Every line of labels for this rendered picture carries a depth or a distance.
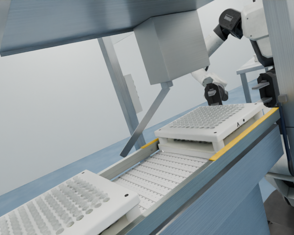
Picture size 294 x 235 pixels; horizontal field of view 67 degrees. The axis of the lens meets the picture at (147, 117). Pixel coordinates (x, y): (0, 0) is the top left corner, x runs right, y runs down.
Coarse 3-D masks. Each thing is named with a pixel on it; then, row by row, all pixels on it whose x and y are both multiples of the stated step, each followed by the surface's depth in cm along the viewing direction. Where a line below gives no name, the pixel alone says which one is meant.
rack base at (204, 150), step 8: (248, 120) 69; (256, 120) 67; (240, 128) 65; (232, 136) 61; (160, 144) 73; (168, 144) 70; (176, 144) 68; (184, 144) 66; (192, 144) 64; (200, 144) 63; (208, 144) 61; (224, 144) 58; (176, 152) 67; (184, 152) 64; (192, 152) 62; (200, 152) 59; (208, 152) 57; (216, 152) 55
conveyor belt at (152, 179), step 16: (144, 160) 71; (160, 160) 67; (176, 160) 63; (192, 160) 60; (128, 176) 63; (144, 176) 60; (160, 176) 57; (176, 176) 55; (144, 192) 52; (160, 192) 50; (144, 208) 46
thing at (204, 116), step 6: (204, 108) 77; (210, 108) 74; (216, 108) 73; (222, 108) 70; (228, 108) 69; (192, 114) 74; (198, 114) 72; (204, 114) 70; (210, 114) 69; (216, 114) 66; (222, 114) 64; (180, 120) 71; (186, 120) 70; (192, 120) 67; (198, 120) 66; (204, 120) 64; (210, 120) 63; (216, 120) 62
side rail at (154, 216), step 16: (256, 128) 60; (240, 144) 55; (208, 160) 50; (224, 160) 51; (192, 176) 46; (208, 176) 48; (176, 192) 42; (192, 192) 45; (160, 208) 40; (176, 208) 42; (128, 224) 37; (144, 224) 38; (160, 224) 40
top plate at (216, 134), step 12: (252, 108) 64; (228, 120) 60; (240, 120) 59; (156, 132) 71; (168, 132) 67; (180, 132) 63; (192, 132) 60; (204, 132) 57; (216, 132) 55; (228, 132) 56
